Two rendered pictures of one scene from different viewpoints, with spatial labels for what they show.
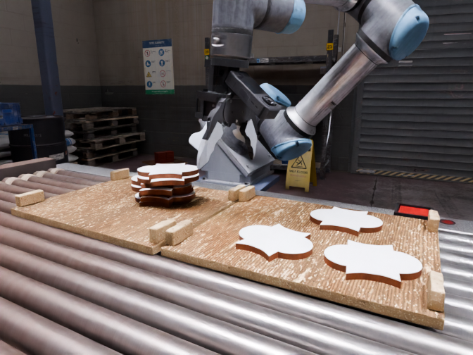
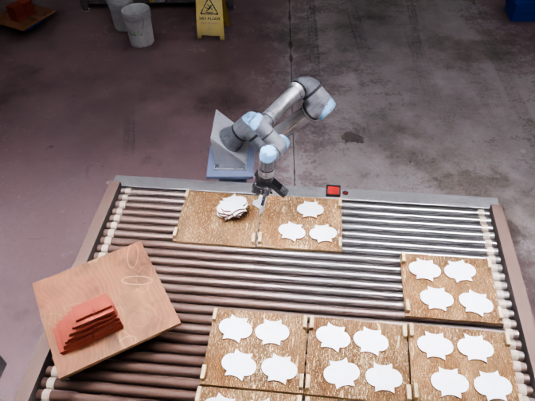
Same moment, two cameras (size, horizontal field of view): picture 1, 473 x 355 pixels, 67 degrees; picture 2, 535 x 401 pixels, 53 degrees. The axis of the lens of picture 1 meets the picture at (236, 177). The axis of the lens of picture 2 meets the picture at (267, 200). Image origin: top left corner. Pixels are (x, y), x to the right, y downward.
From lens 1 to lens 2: 216 cm
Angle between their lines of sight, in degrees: 37
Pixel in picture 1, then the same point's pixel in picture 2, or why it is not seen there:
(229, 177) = (233, 165)
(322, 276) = (311, 244)
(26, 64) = not seen: outside the picture
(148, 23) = not seen: outside the picture
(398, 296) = (331, 246)
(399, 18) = (322, 110)
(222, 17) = (266, 169)
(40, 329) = (251, 283)
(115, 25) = not seen: outside the picture
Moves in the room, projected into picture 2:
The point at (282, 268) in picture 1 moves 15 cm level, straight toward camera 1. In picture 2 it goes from (299, 244) to (309, 268)
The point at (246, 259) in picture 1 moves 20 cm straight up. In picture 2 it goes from (287, 243) to (287, 216)
